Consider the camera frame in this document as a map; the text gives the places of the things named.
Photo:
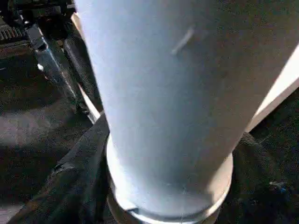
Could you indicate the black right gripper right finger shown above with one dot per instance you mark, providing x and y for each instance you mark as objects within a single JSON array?
[{"x": 266, "y": 191}]

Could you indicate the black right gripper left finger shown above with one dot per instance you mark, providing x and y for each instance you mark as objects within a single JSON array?
[{"x": 79, "y": 186}]

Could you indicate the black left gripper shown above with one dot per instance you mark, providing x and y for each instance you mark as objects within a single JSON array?
[{"x": 28, "y": 18}]

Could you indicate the white plastic table leg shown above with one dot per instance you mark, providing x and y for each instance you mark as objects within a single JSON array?
[{"x": 177, "y": 93}]

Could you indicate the black plastic mat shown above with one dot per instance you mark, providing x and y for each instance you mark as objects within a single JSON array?
[{"x": 28, "y": 158}]

